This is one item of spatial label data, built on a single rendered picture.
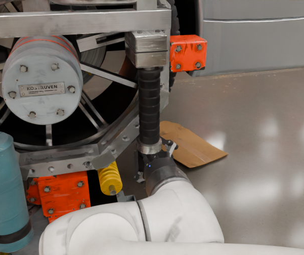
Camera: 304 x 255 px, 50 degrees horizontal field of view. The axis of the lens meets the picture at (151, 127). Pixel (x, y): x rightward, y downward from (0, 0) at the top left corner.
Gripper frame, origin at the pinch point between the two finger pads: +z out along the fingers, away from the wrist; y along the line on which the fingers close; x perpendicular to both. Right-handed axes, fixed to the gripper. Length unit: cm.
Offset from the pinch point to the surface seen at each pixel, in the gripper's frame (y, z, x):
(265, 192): 6, 40, -96
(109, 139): -6.2, 0.4, 6.1
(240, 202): -5, 36, -85
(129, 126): 0.9, -3.8, 6.6
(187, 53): 22.7, -3.8, 8.6
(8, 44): -3.5, 6.7, 37.7
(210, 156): -3, 77, -86
